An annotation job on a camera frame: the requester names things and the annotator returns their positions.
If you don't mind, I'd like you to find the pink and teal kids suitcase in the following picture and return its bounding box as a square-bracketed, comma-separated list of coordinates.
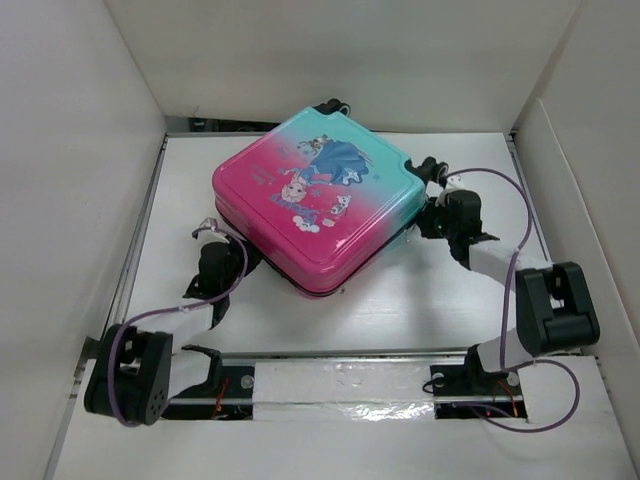
[212, 98, 448, 297]

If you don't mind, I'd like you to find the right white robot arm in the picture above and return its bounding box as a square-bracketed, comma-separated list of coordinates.
[417, 190, 601, 393]

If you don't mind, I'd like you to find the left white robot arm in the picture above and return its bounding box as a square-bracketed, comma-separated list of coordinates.
[83, 238, 261, 427]

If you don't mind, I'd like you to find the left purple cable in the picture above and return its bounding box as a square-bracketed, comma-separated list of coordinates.
[107, 238, 251, 428]

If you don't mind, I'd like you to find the purple cable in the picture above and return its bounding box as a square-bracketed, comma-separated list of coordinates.
[446, 167, 581, 434]
[107, 238, 251, 428]

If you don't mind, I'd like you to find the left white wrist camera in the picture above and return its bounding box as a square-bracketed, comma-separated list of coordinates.
[191, 217, 230, 246]

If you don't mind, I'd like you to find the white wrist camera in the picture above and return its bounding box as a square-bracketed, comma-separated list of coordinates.
[191, 217, 230, 246]
[435, 175, 465, 207]

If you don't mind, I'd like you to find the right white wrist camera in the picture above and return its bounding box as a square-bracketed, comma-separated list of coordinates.
[435, 175, 465, 207]

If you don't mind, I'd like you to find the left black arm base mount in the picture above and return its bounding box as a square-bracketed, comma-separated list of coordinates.
[161, 345, 255, 421]

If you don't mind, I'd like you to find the aluminium front rail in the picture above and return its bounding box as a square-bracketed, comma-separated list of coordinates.
[222, 348, 467, 361]

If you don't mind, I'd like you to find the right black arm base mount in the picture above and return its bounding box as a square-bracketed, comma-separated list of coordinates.
[422, 364, 527, 420]

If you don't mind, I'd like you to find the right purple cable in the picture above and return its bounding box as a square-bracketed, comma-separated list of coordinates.
[446, 167, 581, 434]

